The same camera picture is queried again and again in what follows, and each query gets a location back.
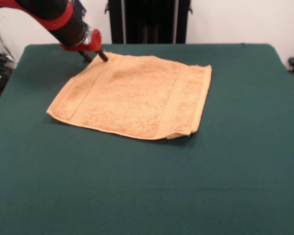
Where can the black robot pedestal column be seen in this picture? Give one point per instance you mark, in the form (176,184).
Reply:
(149,22)

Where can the tan terry towel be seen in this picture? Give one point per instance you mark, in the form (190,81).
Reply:
(137,98)

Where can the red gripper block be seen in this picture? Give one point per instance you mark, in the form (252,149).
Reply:
(95,42)

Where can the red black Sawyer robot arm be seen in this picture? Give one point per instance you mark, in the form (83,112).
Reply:
(51,14)

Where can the dark green table cloth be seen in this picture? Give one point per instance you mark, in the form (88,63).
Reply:
(147,183)

